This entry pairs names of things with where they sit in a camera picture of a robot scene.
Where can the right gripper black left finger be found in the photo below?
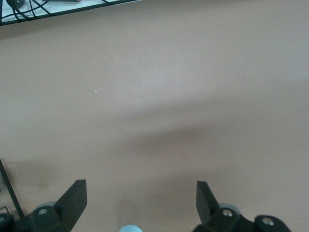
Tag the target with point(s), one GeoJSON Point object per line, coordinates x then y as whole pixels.
{"type": "Point", "coordinates": [70, 207]}

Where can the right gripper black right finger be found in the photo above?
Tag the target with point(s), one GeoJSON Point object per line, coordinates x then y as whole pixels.
{"type": "Point", "coordinates": [207, 210]}

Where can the brown table mat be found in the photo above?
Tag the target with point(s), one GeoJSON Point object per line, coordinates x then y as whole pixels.
{"type": "Point", "coordinates": [169, 96]}

